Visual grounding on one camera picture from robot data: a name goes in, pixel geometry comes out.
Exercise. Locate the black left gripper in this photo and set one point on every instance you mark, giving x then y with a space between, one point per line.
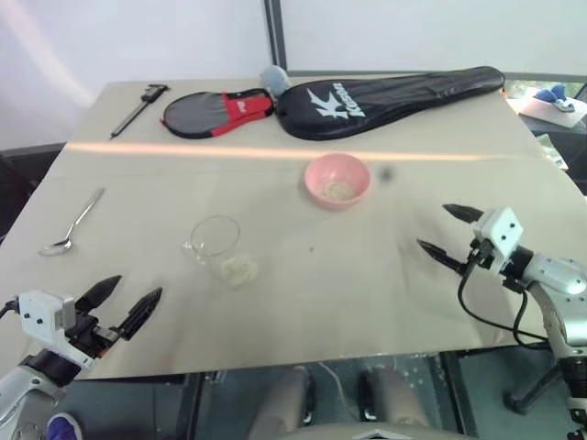
89 334

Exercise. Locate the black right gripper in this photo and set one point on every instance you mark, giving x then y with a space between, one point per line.
480 256

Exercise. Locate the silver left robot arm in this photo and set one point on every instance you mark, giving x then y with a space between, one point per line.
18 389

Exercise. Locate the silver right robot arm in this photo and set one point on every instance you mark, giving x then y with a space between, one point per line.
555 275

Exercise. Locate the silver metal spoon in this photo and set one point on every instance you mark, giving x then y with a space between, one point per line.
57 246

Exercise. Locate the clear glass measuring cup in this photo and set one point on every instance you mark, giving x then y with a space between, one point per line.
215 236

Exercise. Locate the pink bowl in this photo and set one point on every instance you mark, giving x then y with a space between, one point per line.
337 172

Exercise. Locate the blue rounded object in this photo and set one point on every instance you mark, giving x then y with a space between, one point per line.
62 426

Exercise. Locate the beige table cover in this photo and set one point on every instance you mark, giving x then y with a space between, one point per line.
321 284

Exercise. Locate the black racket bag white print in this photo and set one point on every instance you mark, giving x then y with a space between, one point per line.
367 107

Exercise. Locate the white tray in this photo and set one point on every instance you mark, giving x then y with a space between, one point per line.
546 112

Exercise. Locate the blue toy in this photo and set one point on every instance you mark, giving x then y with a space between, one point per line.
552 94

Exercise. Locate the black stand base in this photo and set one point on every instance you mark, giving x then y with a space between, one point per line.
532 392

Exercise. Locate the black vernier caliper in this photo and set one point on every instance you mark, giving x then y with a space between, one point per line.
137 110

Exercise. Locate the red and black racket cover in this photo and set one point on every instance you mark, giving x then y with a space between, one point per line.
206 112

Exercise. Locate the grey plush toy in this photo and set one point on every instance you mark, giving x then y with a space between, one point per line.
274 78

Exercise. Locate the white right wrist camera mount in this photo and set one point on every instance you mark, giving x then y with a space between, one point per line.
502 231

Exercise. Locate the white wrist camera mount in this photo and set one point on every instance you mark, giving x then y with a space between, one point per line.
43 316
502 231

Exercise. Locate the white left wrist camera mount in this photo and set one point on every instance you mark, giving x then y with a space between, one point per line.
43 316

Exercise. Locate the dark grey post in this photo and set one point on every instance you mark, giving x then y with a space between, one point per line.
275 32

